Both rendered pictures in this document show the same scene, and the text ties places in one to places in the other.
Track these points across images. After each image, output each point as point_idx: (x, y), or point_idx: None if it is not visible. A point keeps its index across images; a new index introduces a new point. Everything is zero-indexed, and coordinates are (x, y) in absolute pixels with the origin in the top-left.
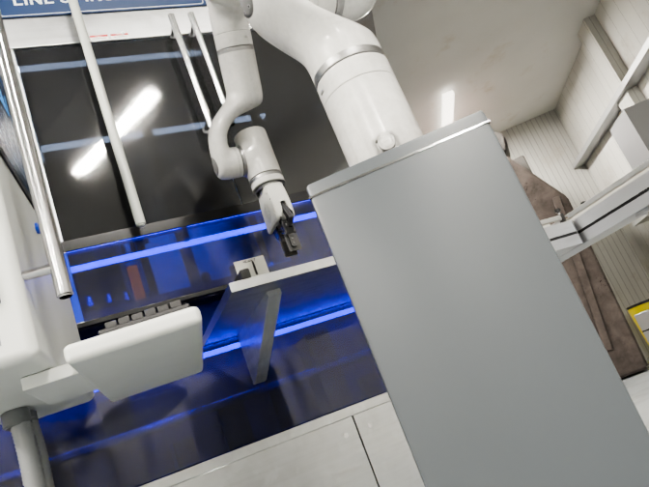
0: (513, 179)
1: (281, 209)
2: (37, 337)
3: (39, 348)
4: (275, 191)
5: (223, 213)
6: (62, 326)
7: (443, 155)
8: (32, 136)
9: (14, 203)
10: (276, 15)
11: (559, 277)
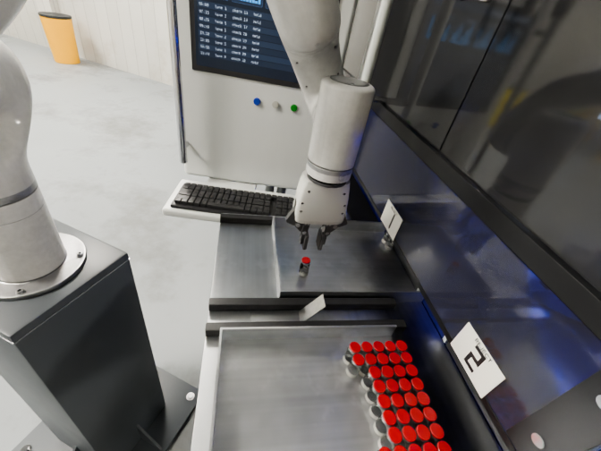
0: None
1: (293, 205)
2: (187, 168)
3: (188, 172)
4: (298, 185)
5: (416, 145)
6: (259, 158)
7: None
8: (173, 75)
9: (207, 98)
10: None
11: None
